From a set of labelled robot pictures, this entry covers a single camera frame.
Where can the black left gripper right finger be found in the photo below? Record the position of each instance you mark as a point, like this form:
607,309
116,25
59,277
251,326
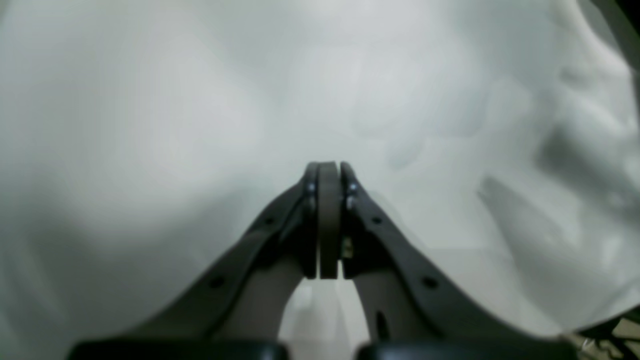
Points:
406,298

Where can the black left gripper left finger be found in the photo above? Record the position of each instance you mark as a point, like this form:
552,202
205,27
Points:
244,294

